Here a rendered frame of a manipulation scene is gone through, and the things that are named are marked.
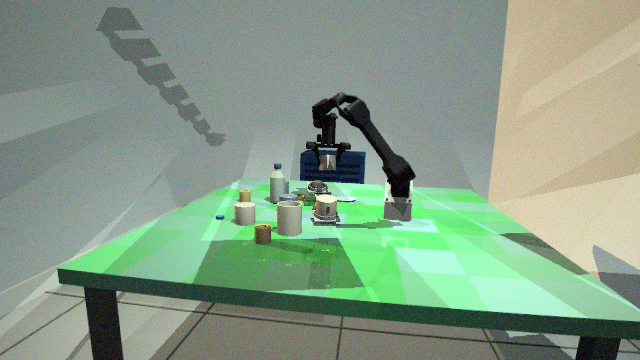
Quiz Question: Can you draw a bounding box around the white round disc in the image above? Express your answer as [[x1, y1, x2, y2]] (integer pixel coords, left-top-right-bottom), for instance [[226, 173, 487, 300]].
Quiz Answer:
[[336, 196, 356, 202]]

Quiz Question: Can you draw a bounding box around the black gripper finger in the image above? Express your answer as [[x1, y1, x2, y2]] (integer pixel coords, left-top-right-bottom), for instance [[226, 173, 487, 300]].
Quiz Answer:
[[336, 149, 346, 166], [311, 149, 320, 166]]

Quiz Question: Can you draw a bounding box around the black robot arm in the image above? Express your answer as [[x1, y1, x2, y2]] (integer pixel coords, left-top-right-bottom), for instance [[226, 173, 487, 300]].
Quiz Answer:
[[312, 92, 416, 198]]

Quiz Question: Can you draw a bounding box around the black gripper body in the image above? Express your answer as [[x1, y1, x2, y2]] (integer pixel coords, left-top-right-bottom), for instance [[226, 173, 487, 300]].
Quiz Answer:
[[306, 129, 351, 150]]

